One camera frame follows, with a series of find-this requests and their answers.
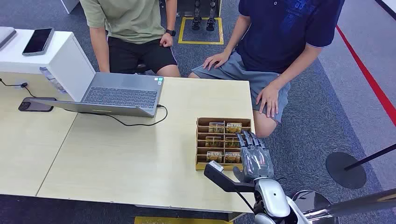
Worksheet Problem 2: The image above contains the black charging cable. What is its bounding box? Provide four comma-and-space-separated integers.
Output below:
0, 78, 37, 98

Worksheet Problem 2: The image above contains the wooden card holder box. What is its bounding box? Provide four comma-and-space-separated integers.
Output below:
195, 117, 252, 172

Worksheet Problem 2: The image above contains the person's right hand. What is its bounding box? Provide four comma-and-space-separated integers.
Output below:
202, 51, 232, 71

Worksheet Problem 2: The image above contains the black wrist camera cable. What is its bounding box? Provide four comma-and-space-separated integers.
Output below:
234, 189, 256, 215

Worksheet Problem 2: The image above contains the white furniture corner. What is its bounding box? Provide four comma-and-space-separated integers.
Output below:
60, 0, 81, 15

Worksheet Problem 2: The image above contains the wrist camera with black bracket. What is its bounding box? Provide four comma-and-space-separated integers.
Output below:
203, 161, 258, 193

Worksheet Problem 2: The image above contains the person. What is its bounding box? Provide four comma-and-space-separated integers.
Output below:
188, 0, 346, 139
79, 0, 182, 78

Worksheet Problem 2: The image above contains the smartphone with grey case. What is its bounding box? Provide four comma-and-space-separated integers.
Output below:
21, 28, 55, 57

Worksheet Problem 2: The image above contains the person's left hand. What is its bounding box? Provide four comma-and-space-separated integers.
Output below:
159, 32, 174, 48
255, 82, 281, 119

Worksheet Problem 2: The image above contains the black smartphone with camera bump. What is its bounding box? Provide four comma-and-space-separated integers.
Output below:
18, 97, 57, 113

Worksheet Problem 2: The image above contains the chrome stanchion pole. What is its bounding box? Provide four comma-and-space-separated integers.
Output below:
302, 188, 396, 217

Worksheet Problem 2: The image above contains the black laptop power cable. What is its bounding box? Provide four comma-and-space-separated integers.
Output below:
63, 104, 169, 127

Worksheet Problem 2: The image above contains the black round stanchion base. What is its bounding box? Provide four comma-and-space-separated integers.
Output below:
325, 151, 368, 190

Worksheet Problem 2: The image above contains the grey open laptop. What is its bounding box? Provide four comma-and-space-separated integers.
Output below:
30, 72, 165, 119

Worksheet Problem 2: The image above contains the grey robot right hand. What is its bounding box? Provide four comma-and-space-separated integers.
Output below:
233, 130, 275, 183

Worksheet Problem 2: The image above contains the grey closed laptop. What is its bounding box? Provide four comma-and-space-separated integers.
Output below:
0, 26, 17, 50

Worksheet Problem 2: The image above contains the black humanoid robot leg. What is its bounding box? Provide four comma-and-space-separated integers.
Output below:
206, 0, 217, 32
191, 0, 202, 31

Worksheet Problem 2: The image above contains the black stanchion pole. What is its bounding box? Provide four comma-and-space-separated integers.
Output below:
344, 143, 396, 172

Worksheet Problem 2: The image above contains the chrome round stanchion base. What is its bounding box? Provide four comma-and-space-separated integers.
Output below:
290, 189, 339, 224

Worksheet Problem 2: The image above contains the white cabinet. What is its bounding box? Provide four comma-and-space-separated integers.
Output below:
0, 28, 96, 102

